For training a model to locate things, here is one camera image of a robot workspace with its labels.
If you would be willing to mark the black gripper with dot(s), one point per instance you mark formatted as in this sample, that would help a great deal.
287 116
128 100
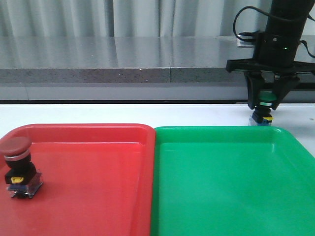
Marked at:
272 53

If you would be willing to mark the red plastic tray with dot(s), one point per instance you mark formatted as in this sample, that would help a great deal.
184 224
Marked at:
97 181

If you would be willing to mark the white-grey curtain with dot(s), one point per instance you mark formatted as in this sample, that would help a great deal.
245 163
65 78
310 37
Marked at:
140 18

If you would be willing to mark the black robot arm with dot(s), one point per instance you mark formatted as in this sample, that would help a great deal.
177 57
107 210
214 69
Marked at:
287 18

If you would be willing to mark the green plastic tray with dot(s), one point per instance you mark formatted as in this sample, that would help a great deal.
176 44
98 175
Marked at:
232 181

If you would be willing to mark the red mushroom push button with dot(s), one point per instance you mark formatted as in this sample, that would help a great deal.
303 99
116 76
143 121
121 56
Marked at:
23 179

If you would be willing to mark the green mushroom push button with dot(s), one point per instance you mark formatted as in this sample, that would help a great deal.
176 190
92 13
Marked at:
261 109

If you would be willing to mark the grey granite counter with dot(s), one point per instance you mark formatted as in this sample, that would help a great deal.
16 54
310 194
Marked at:
120 69

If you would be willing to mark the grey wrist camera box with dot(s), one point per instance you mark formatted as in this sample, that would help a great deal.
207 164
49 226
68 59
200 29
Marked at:
246 40

